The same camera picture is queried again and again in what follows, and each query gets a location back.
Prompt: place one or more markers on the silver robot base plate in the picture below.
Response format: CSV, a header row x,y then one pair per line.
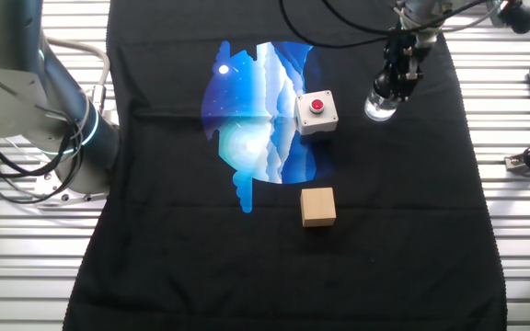
x,y
53,186

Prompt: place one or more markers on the wooden cube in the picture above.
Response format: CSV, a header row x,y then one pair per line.
x,y
318,207

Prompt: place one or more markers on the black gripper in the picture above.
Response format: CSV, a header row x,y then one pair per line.
x,y
405,53

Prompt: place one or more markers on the grey box with red button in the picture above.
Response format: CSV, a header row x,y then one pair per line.
x,y
327,115

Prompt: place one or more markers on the clear glass jar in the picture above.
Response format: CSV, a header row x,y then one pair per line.
x,y
377,110

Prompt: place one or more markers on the wrist camera with silver bracket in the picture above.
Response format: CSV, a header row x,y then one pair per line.
x,y
515,16

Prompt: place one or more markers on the black cloth with blue print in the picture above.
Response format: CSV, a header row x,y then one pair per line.
x,y
200,276

